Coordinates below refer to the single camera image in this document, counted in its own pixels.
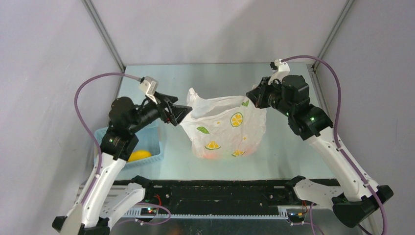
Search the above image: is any fake yellow mango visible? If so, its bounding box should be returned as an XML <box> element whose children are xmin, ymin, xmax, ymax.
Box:
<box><xmin>128</xmin><ymin>150</ymin><xmax>152</xmax><ymax>162</ymax></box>

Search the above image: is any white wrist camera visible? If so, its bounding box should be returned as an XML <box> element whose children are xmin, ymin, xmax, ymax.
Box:
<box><xmin>268</xmin><ymin>59</ymin><xmax>290</xmax><ymax>85</ymax></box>
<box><xmin>139</xmin><ymin>76</ymin><xmax>159</xmax><ymax>104</ymax></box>

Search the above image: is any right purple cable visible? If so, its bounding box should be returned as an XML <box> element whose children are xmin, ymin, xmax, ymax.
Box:
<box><xmin>281</xmin><ymin>55</ymin><xmax>389</xmax><ymax>235</ymax></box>

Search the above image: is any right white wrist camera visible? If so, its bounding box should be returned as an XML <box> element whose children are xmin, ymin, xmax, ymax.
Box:
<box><xmin>268</xmin><ymin>59</ymin><xmax>290</xmax><ymax>85</ymax></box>

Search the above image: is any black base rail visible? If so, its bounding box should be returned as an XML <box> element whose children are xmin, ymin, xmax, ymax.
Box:
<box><xmin>114</xmin><ymin>176</ymin><xmax>302</xmax><ymax>216</ymax></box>

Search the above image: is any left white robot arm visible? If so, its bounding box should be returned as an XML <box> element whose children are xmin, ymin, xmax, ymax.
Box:
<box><xmin>52</xmin><ymin>92</ymin><xmax>192</xmax><ymax>235</ymax></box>

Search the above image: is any right aluminium frame post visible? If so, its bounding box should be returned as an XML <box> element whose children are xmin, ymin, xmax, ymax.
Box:
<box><xmin>317</xmin><ymin>0</ymin><xmax>356</xmax><ymax>59</ymax></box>

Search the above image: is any left aluminium frame post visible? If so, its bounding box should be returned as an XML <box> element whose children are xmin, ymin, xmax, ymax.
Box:
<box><xmin>81</xmin><ymin>0</ymin><xmax>126</xmax><ymax>71</ymax></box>

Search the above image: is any aluminium frame post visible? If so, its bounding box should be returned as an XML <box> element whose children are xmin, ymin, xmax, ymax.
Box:
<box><xmin>81</xmin><ymin>0</ymin><xmax>126</xmax><ymax>71</ymax></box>
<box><xmin>317</xmin><ymin>0</ymin><xmax>356</xmax><ymax>59</ymax></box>

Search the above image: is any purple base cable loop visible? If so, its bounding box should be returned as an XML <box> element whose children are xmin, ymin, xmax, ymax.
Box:
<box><xmin>134</xmin><ymin>202</ymin><xmax>172</xmax><ymax>226</ymax></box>

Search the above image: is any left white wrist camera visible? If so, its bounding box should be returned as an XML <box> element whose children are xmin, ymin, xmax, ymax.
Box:
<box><xmin>139</xmin><ymin>76</ymin><xmax>159</xmax><ymax>104</ymax></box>

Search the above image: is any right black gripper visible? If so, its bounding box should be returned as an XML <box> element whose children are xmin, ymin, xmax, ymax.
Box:
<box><xmin>246</xmin><ymin>76</ymin><xmax>293</xmax><ymax>117</ymax></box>

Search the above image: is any white plastic bag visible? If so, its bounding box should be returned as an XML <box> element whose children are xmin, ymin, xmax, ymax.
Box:
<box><xmin>180</xmin><ymin>88</ymin><xmax>267</xmax><ymax>160</ymax></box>

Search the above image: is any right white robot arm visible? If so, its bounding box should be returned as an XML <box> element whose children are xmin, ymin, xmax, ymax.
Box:
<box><xmin>246</xmin><ymin>75</ymin><xmax>393</xmax><ymax>228</ymax></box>

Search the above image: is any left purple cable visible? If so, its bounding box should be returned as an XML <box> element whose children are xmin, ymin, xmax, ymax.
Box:
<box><xmin>74</xmin><ymin>72</ymin><xmax>143</xmax><ymax>208</ymax></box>

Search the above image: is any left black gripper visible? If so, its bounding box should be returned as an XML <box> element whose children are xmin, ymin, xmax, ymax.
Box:
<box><xmin>128</xmin><ymin>91</ymin><xmax>191</xmax><ymax>133</ymax></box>

